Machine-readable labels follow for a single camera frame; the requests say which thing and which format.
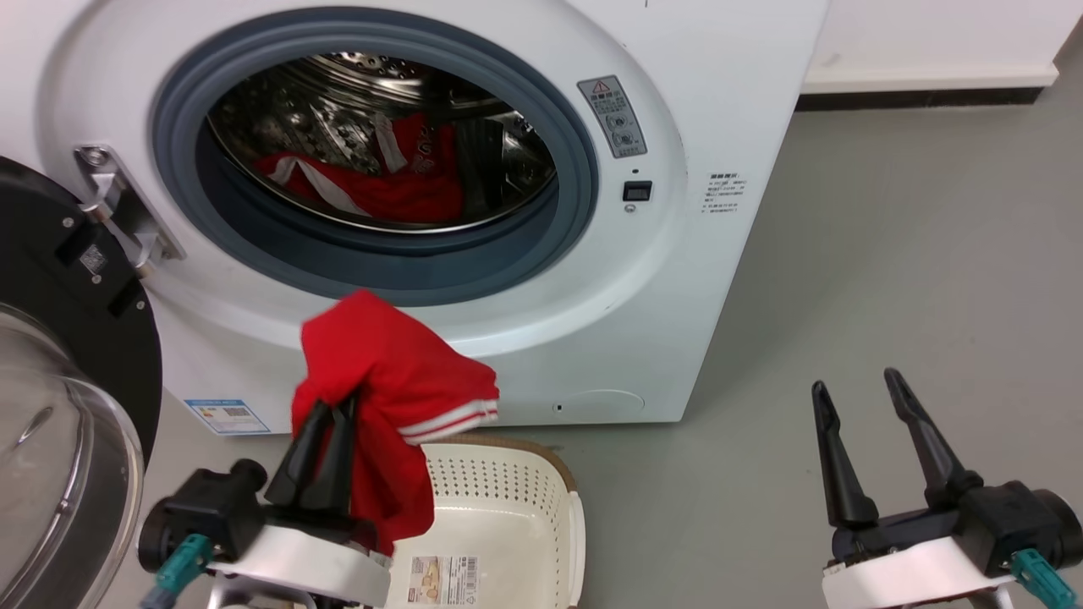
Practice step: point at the white baseboard ledge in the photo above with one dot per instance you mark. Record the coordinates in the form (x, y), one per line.
(931, 51)

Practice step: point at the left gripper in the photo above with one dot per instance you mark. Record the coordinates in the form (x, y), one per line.
(271, 541)

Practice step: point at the red garment with white stripes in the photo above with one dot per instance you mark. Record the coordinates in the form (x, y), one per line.
(389, 381)

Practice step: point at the red and white clothes in drum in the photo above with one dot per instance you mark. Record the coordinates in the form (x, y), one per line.
(406, 182)

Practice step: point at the black garment in drum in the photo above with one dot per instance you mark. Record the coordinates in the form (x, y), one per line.
(482, 165)

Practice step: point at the washing machine door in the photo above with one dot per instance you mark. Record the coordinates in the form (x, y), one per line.
(59, 406)

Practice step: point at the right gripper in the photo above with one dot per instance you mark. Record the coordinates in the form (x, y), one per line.
(964, 541)

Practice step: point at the white perforated laundry basket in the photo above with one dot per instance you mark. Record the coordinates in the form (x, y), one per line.
(508, 524)

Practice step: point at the white front-load washing machine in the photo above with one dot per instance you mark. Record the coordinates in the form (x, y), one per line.
(677, 279)

